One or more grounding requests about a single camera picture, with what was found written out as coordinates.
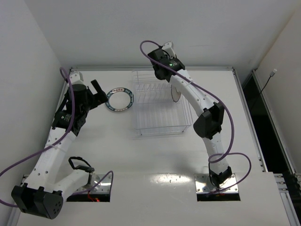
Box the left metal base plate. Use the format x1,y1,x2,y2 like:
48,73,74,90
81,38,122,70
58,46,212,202
81,173,112,194

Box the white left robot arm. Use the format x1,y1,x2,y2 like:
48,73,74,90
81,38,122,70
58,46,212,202
11,72,108,219

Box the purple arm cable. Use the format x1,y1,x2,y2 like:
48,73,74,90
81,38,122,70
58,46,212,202
140,40,253,196
0,66,114,207

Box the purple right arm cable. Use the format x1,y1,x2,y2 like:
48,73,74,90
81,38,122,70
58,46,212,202
140,40,253,196

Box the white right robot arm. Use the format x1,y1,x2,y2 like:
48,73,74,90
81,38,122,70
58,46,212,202
147,47,232,188

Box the green rimmed white plate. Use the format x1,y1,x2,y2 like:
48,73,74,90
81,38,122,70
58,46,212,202
105,87,134,113

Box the white plate grey rings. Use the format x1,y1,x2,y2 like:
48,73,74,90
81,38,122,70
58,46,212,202
170,86,182,103

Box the metal base plate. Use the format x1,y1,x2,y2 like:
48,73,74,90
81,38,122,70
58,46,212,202
194,174,239,194
81,173,112,194

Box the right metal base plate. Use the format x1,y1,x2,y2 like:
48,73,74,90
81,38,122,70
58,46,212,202
194,174,239,194

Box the black hanging usb cable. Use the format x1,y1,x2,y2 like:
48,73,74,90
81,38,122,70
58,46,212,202
260,68,277,95

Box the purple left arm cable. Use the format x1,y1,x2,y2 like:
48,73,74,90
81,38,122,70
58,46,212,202
0,66,114,207

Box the white wire dish rack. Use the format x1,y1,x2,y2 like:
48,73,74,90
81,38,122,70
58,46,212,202
132,70,193,136

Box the aluminium frame rail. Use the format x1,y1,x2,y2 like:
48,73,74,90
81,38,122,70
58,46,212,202
232,69,301,226

